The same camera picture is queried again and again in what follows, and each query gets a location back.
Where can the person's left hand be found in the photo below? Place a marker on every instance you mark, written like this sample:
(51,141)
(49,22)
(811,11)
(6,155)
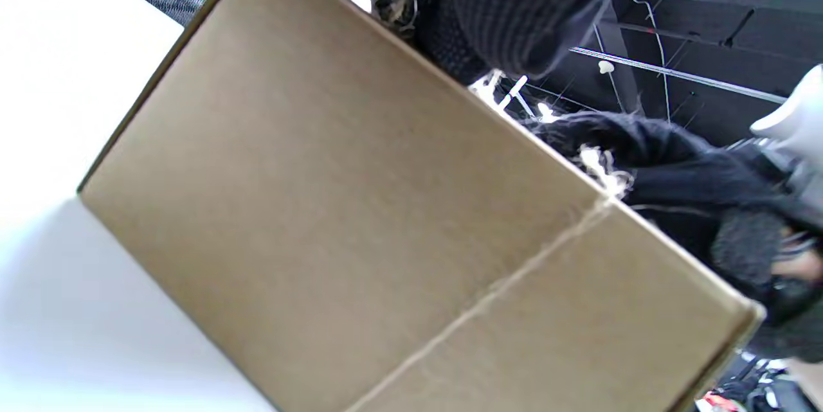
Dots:
(514,7)

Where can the person's right hand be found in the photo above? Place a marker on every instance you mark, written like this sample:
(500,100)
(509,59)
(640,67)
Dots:
(675,168)

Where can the brown cardboard box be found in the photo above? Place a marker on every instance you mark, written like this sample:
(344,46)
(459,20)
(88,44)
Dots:
(386,219)

